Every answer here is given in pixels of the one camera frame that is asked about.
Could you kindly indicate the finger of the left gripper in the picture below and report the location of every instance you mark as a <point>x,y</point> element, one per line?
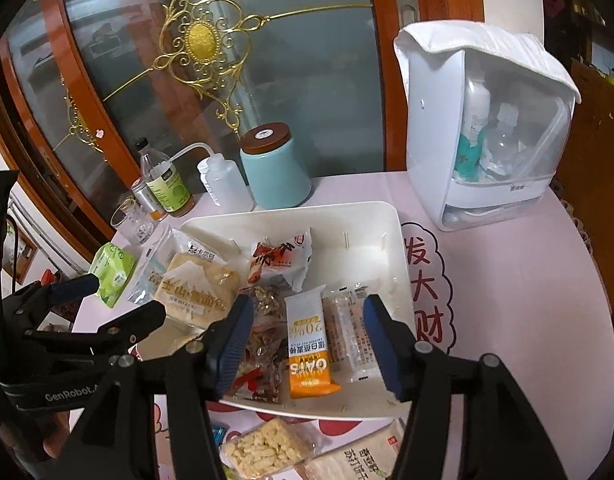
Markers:
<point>130,328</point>
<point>35,301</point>

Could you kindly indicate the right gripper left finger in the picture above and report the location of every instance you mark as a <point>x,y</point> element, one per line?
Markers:
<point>203,372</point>

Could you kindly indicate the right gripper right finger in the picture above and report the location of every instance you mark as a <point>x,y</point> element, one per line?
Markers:
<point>502,436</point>

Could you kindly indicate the red edged nut pack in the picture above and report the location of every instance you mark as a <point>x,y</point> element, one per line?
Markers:
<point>259,374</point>

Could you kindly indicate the large bread cake pack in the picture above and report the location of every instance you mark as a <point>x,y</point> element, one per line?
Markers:
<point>193,275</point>

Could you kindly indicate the mixed nut small pack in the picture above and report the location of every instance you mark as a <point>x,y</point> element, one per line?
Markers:
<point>269,308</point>

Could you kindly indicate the puffed rice snack pack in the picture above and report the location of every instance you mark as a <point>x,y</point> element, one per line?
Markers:
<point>269,448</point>

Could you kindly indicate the white orange oats bar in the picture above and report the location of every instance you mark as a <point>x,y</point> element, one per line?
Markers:
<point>310,365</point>

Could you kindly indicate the beige cracker pack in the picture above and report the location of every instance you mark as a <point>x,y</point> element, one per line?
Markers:
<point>371,457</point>

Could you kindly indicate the red white snack pack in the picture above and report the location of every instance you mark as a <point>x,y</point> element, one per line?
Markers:
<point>285,265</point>

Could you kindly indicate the clear wafer snack pack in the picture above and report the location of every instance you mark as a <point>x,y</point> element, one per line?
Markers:
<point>351,352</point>

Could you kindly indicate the blue white snack pack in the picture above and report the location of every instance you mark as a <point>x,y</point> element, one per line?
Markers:
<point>219,433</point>

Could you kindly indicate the person left hand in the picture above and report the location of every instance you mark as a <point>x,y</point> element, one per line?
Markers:
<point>36,443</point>

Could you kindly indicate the green tissue pack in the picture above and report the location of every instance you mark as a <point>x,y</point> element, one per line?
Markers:
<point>113,266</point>

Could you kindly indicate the clear drinking glass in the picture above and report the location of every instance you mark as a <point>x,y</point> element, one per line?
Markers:
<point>132,222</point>

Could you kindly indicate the small metal can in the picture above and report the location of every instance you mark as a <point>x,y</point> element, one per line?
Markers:
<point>147,200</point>

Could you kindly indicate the pink cartoon table mat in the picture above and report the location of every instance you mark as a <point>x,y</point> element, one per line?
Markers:
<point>526,289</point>

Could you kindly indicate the green label glass bottle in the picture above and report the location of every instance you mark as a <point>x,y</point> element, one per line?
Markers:
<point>164,180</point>

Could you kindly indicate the white squeeze bottle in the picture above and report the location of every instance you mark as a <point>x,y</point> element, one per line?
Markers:
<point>223,180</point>

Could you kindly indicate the white plastic tray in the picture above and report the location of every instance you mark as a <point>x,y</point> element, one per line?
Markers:
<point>308,271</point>

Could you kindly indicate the light blue canister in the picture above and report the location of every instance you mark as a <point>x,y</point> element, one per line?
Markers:
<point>277,177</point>

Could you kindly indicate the white dispenser box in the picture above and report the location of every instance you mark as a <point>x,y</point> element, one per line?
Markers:
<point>489,114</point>

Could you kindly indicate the wooden cabinet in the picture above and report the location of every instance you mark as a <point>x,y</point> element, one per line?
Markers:
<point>586,170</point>

